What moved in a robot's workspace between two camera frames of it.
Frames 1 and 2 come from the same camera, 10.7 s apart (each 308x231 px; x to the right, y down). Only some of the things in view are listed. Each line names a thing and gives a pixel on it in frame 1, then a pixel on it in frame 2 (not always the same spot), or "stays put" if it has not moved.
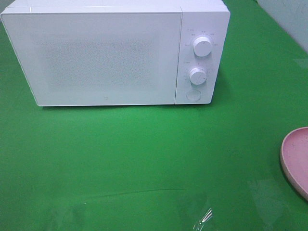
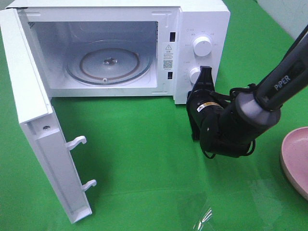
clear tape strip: (199, 225) stays put
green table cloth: (207, 167) stays put
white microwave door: (98, 58) to (34, 111)
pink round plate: (294, 154) stays put
